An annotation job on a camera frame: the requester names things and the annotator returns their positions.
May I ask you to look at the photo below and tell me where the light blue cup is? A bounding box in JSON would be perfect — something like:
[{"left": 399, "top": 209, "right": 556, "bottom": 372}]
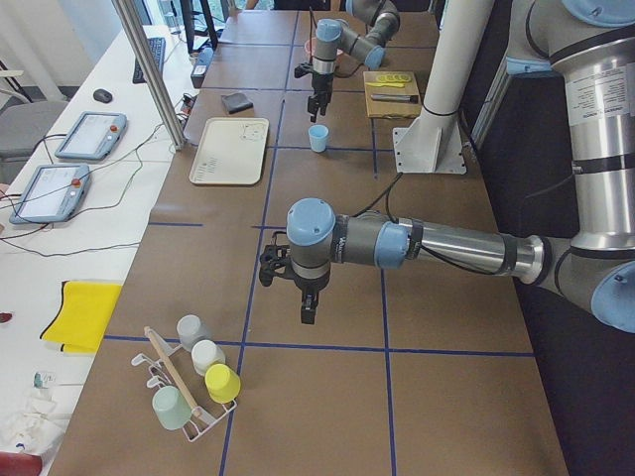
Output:
[{"left": 308, "top": 124, "right": 329, "bottom": 153}]

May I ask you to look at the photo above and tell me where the yellow upturned cup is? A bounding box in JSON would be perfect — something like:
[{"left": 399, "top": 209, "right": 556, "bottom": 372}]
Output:
[{"left": 204, "top": 363, "right": 241, "bottom": 404}]

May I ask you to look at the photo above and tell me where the yellow cloth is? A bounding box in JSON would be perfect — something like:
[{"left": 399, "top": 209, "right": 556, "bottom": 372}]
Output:
[{"left": 40, "top": 281, "right": 122, "bottom": 354}]

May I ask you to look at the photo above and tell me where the black power box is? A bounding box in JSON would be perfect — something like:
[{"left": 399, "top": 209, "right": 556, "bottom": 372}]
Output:
[{"left": 190, "top": 47, "right": 214, "bottom": 89}]

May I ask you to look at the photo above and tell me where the black keyboard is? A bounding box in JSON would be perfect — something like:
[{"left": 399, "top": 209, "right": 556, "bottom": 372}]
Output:
[{"left": 131, "top": 37, "right": 168, "bottom": 84}]

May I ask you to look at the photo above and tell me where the teach pendant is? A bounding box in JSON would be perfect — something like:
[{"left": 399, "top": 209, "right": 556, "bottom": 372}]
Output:
[
  {"left": 9, "top": 164, "right": 91, "bottom": 224},
  {"left": 55, "top": 111, "right": 128, "bottom": 161}
]

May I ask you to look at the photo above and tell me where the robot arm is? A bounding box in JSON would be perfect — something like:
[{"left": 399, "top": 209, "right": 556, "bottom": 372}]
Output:
[
  {"left": 260, "top": 1, "right": 634, "bottom": 332},
  {"left": 294, "top": 1, "right": 400, "bottom": 123}
]

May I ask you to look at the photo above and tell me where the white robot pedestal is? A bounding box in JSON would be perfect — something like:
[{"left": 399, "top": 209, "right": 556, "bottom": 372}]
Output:
[{"left": 393, "top": 0, "right": 494, "bottom": 175}]

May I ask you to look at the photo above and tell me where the white wire cup rack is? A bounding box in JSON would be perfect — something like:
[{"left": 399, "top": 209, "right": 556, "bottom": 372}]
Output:
[{"left": 131, "top": 334, "right": 237, "bottom": 442}]

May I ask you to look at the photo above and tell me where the grey folded cloth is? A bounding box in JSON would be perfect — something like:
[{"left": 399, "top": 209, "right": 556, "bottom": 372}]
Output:
[{"left": 221, "top": 92, "right": 253, "bottom": 114}]

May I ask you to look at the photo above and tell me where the black computer mouse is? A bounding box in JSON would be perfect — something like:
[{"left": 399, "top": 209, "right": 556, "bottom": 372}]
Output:
[{"left": 93, "top": 88, "right": 113, "bottom": 104}]

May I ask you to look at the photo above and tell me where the wooden cutting board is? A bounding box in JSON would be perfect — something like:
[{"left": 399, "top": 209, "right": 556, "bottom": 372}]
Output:
[{"left": 363, "top": 71, "right": 422, "bottom": 118}]

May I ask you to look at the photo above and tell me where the grey upturned cup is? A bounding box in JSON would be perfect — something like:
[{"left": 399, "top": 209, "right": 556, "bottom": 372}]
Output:
[{"left": 177, "top": 314, "right": 211, "bottom": 352}]

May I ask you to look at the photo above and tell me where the wooden rack handle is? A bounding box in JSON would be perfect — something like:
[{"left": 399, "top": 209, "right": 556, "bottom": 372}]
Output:
[{"left": 144, "top": 326, "right": 202, "bottom": 418}]

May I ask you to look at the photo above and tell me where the aluminium frame post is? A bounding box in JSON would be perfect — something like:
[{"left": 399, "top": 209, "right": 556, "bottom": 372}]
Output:
[{"left": 112, "top": 0, "right": 186, "bottom": 151}]

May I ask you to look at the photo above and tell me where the green upturned cup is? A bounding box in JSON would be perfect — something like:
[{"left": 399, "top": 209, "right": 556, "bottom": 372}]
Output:
[{"left": 152, "top": 386, "right": 191, "bottom": 430}]

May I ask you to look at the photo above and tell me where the pink bowl of ice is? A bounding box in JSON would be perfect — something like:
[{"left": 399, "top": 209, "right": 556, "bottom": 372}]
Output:
[{"left": 304, "top": 38, "right": 316, "bottom": 60}]

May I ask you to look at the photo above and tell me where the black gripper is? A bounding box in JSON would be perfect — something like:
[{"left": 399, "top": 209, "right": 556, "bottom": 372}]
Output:
[
  {"left": 294, "top": 275, "right": 329, "bottom": 324},
  {"left": 308, "top": 71, "right": 333, "bottom": 123}
]

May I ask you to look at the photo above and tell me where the near teach pendant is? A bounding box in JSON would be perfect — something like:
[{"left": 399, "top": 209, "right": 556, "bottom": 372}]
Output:
[{"left": 9, "top": 164, "right": 91, "bottom": 224}]

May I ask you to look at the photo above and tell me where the steel rod black tip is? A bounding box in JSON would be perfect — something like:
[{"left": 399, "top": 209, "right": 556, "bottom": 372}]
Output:
[{"left": 370, "top": 93, "right": 419, "bottom": 104}]

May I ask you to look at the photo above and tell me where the white upturned cup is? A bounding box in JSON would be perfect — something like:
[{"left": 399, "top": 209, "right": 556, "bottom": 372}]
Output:
[{"left": 190, "top": 339, "right": 226, "bottom": 376}]

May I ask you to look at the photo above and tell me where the yellow plastic knife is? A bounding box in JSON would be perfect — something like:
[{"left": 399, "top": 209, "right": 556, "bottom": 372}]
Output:
[{"left": 365, "top": 81, "right": 406, "bottom": 89}]

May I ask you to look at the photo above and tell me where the cream bear tray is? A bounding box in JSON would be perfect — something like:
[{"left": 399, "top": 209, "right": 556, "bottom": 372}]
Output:
[{"left": 189, "top": 117, "right": 269, "bottom": 185}]

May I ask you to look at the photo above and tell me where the far teach pendant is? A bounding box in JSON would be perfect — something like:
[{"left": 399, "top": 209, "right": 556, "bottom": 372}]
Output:
[{"left": 55, "top": 111, "right": 128, "bottom": 161}]

